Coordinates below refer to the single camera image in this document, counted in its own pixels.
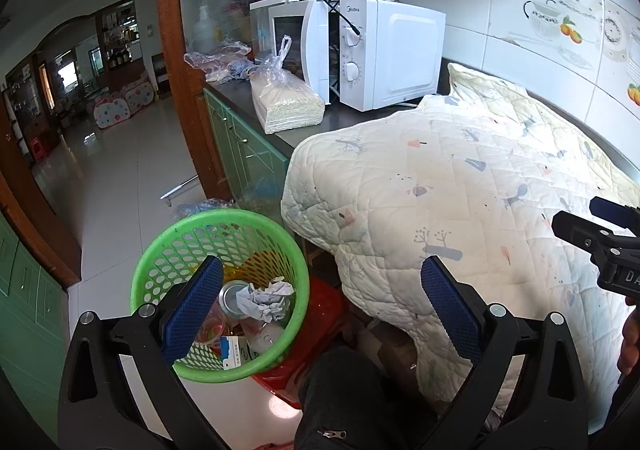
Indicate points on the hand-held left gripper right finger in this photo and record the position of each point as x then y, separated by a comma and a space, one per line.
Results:
450, 310

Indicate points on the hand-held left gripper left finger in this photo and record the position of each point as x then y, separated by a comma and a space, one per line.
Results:
192, 315

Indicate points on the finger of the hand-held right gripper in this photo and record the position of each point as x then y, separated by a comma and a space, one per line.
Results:
575, 227
615, 214

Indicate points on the clear plastic cup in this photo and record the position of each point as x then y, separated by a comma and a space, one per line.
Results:
215, 325

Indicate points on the aluminium drink can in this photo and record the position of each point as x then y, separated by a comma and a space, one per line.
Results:
232, 297

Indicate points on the blue and white carton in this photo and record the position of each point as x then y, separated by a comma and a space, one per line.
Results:
235, 352

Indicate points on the white tissue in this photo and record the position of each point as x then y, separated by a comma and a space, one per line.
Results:
265, 302

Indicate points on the green plastic basket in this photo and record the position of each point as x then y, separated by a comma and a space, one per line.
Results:
220, 217

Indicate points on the person's right hand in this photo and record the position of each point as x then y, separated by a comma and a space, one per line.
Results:
630, 345

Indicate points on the brown cardboard box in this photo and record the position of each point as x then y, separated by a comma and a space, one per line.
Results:
392, 350

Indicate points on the clear bag of blue items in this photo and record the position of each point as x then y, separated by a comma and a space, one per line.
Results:
200, 207

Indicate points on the white metal rod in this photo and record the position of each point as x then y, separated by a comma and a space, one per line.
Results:
179, 189

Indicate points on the red plastic stool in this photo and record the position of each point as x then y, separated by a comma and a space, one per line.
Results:
320, 320

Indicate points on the white quilted blanket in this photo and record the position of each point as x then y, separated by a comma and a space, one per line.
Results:
425, 180

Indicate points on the green counter cabinet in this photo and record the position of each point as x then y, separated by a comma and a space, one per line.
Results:
25, 310
240, 150

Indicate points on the polka dot fabric box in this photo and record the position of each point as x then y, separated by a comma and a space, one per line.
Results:
139, 95
110, 112

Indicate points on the small red stool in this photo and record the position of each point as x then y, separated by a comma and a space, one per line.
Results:
37, 149

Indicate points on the plastic bag of flatbread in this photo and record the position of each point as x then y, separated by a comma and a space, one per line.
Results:
290, 105

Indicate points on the white microwave oven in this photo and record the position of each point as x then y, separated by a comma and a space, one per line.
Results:
400, 55

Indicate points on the blue plastic bag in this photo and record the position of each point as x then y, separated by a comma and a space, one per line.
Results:
242, 70

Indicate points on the clear plastic bag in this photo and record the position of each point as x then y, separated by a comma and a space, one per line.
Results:
210, 60

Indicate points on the dark display cabinet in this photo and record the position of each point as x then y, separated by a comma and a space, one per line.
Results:
20, 105

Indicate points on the wooden display shelf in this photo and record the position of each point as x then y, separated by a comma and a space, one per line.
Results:
117, 45

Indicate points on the white plastic bottle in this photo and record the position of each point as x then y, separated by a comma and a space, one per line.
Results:
205, 32

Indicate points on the white countertop appliance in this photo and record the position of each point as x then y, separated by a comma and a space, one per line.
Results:
280, 10

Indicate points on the wooden door frame post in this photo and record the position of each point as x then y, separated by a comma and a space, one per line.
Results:
45, 240
185, 80

